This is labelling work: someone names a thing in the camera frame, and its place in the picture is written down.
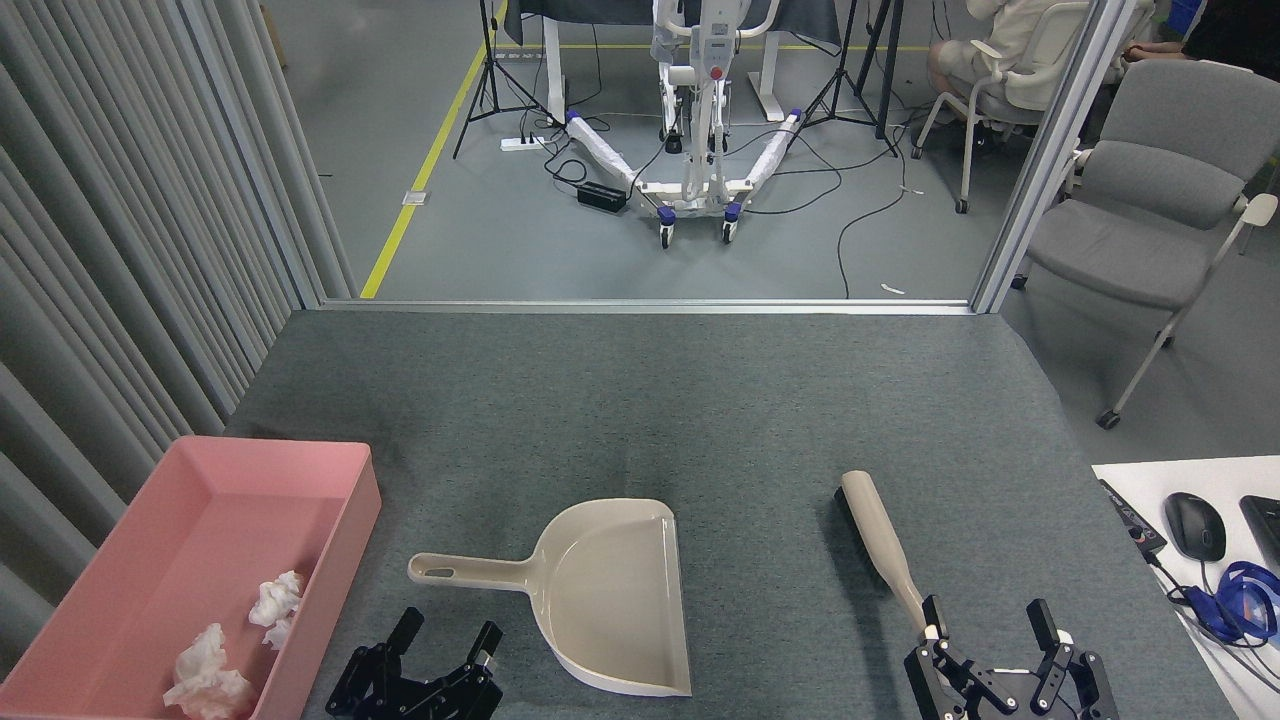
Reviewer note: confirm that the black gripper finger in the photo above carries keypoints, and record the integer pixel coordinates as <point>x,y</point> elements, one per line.
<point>1080,690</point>
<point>365,685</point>
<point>945,685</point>
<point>475,690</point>

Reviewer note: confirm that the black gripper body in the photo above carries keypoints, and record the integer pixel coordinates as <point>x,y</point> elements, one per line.
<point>420,705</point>
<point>1015,700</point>

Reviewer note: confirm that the beige plastic dustpan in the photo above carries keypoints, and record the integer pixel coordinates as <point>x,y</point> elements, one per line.
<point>615,600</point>

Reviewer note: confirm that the beige hand brush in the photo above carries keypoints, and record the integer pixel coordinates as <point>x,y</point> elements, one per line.
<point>875,530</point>

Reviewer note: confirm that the pink plastic bin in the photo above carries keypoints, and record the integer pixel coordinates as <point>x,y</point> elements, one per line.
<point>150,540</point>

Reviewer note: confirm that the black flat device box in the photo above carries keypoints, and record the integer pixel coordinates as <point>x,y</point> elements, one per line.
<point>1130,515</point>

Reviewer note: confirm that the black computer mouse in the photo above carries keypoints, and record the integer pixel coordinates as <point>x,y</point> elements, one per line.
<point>1195,525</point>

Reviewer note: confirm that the black keyboard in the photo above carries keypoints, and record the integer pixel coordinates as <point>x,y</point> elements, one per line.
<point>1265,525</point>

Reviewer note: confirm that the white side table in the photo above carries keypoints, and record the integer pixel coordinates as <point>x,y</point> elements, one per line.
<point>1230,480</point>

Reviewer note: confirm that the grey padded chair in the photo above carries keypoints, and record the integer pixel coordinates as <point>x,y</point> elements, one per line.
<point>1130,250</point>

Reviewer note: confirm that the grey curtain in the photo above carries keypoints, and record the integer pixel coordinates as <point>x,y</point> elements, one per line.
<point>100,250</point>

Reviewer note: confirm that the black power adapter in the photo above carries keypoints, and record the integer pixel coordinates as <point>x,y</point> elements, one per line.
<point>602,196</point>

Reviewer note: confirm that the white stand on wheels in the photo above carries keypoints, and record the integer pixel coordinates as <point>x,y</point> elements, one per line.
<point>690,190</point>

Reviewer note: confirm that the white power strip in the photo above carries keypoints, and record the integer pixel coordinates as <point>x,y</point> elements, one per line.
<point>522,143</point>

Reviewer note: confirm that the white office chair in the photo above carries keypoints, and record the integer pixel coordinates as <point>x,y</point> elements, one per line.
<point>1040,90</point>

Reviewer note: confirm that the black tripod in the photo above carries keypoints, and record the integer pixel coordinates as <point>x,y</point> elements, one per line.
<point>850,60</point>
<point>489,70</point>

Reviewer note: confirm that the white desk with dark cloth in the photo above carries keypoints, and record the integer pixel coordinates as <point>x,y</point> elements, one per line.
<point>555,70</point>

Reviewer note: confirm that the seated person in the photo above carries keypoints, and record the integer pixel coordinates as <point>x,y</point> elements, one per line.
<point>1015,30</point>

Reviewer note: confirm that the person in dark top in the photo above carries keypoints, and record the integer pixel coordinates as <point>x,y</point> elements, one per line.
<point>1240,35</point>

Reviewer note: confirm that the silver table edge rail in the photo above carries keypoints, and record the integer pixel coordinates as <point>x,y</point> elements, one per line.
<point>650,306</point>

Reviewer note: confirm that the silver post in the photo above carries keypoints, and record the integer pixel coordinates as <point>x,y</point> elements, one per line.
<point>1050,150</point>

